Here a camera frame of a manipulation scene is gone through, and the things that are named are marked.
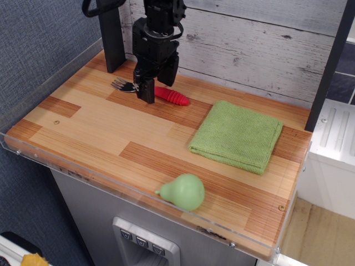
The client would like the white ribbed appliance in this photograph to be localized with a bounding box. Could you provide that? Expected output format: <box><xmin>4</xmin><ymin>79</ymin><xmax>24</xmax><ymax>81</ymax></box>
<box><xmin>296</xmin><ymin>99</ymin><xmax>354</xmax><ymax>218</ymax></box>

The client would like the green toy pear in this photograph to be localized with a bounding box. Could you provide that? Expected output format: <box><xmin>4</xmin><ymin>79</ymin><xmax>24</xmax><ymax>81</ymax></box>
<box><xmin>155</xmin><ymin>173</ymin><xmax>205</xmax><ymax>211</ymax></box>

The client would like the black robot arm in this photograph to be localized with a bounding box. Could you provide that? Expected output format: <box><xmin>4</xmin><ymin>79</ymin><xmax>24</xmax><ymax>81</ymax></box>
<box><xmin>132</xmin><ymin>1</ymin><xmax>187</xmax><ymax>104</ymax></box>

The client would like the black braided cable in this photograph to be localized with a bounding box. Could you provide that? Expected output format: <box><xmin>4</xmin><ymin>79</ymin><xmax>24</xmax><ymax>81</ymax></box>
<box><xmin>82</xmin><ymin>0</ymin><xmax>127</xmax><ymax>19</ymax></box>

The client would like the clear acrylic table guard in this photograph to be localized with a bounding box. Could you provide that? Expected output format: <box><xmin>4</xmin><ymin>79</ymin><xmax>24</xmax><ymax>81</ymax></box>
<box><xmin>4</xmin><ymin>52</ymin><xmax>311</xmax><ymax>260</ymax></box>

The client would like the dark right support post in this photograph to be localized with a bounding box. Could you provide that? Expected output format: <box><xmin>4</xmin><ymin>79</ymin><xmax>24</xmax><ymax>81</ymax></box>
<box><xmin>305</xmin><ymin>0</ymin><xmax>354</xmax><ymax>132</ymax></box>

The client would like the green folded towel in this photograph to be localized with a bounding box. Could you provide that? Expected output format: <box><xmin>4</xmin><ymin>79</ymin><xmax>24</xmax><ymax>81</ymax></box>
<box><xmin>189</xmin><ymin>100</ymin><xmax>283</xmax><ymax>175</ymax></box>

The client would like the silver dispenser button panel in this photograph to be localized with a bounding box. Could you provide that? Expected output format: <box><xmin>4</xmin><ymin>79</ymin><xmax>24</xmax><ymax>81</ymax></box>
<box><xmin>112</xmin><ymin>217</ymin><xmax>181</xmax><ymax>265</ymax></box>

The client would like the yellow black object corner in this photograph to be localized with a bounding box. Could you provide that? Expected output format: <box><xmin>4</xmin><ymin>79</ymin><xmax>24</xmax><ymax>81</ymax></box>
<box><xmin>1</xmin><ymin>232</ymin><xmax>50</xmax><ymax>266</ymax></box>

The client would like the red handled metal fork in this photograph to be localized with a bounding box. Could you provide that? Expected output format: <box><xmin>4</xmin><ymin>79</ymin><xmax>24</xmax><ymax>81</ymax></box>
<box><xmin>111</xmin><ymin>77</ymin><xmax>190</xmax><ymax>106</ymax></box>

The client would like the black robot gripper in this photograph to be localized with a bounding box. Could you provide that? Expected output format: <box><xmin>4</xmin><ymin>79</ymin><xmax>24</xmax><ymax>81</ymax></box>
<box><xmin>133</xmin><ymin>18</ymin><xmax>179</xmax><ymax>104</ymax></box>

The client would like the grey metal cabinet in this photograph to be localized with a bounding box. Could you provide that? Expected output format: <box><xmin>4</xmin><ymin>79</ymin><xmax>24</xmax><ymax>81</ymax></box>
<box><xmin>52</xmin><ymin>170</ymin><xmax>257</xmax><ymax>265</ymax></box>

